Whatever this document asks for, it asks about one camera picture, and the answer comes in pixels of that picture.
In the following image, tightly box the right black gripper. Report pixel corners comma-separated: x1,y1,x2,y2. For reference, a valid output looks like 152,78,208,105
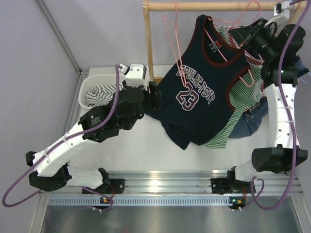
228,17,277,61

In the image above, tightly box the pink hanger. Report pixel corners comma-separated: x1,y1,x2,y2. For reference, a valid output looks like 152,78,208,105
205,0,261,87
162,1,187,87

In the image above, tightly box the navy maroon tank top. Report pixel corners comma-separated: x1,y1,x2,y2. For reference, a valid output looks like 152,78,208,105
149,15,250,149

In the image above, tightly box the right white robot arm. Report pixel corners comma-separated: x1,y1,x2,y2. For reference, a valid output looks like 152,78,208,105
226,18,308,193

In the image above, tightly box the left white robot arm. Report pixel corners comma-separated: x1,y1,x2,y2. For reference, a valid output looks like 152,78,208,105
26,82,161,193

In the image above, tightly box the red striped tank top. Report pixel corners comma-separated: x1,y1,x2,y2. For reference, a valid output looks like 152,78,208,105
233,49,263,100

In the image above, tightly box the green striped tank top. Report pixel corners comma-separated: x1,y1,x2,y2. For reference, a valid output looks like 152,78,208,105
203,26,265,149

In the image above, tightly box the dark blue tank top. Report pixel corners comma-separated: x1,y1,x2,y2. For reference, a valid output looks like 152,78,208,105
228,58,310,139

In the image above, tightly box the wooden clothes rack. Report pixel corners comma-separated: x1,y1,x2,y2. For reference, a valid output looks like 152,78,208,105
142,0,309,81

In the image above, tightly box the black white striped shirt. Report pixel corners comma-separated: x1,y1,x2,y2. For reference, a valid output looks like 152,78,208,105
85,84,116,107

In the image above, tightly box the white plastic basket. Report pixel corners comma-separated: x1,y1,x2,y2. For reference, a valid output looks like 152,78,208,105
78,74,116,109

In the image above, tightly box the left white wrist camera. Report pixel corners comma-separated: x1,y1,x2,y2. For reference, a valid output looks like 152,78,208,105
125,64,147,88

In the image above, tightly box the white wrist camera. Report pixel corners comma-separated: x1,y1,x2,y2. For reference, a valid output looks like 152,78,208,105
125,64,147,88
272,0,291,25

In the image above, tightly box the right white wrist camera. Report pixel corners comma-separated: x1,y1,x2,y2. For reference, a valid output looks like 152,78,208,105
272,0,291,25

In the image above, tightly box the aluminium rail frame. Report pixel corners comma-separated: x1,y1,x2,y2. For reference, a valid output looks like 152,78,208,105
38,67,304,195

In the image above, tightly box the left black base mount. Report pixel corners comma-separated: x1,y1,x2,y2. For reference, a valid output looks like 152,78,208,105
92,179,125,195

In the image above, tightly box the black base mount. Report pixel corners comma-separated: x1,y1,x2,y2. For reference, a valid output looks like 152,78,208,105
210,178,243,195
92,179,125,195

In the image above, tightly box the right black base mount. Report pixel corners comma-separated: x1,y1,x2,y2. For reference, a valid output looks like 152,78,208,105
210,178,243,195

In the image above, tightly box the slotted grey cable duct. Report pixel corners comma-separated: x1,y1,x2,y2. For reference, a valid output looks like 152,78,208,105
48,196,246,206

